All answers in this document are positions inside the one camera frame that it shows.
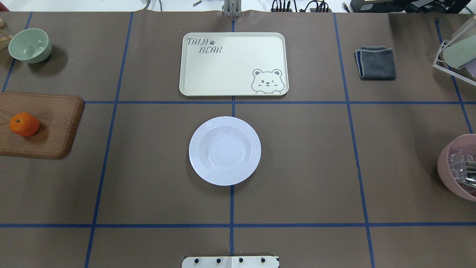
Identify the white round plate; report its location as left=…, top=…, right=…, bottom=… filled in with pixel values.
left=189, top=117, right=261, bottom=186

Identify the orange fruit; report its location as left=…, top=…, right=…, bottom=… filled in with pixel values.
left=9, top=112, right=40, bottom=136

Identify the cream bear tray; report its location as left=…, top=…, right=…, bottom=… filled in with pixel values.
left=179, top=32, right=289, bottom=96

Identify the black power strip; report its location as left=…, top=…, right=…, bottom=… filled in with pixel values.
left=268, top=0, right=332, bottom=13

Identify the grey folded cloth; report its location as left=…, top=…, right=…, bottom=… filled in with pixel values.
left=355, top=46, right=396, bottom=81

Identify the wooden cutting board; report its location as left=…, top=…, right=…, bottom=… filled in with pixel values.
left=0, top=92, right=84, bottom=159

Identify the green bowl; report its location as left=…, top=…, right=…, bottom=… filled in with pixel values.
left=8, top=28, right=52, bottom=64

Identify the pink bowl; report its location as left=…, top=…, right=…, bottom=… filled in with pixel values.
left=437, top=134, right=476, bottom=202

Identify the metal scoop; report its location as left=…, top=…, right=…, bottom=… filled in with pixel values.
left=456, top=161, right=476, bottom=188

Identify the pale green cup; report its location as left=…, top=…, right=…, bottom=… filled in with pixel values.
left=443, top=35, right=476, bottom=68

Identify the purple cup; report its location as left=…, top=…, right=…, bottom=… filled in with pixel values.
left=464, top=59, right=476, bottom=78

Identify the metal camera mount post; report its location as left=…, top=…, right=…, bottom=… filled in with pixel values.
left=222, top=0, right=242, bottom=19

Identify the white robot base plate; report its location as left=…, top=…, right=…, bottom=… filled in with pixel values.
left=181, top=256, right=280, bottom=268

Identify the white wire cup rack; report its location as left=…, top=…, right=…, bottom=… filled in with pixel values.
left=433, top=15, right=476, bottom=86

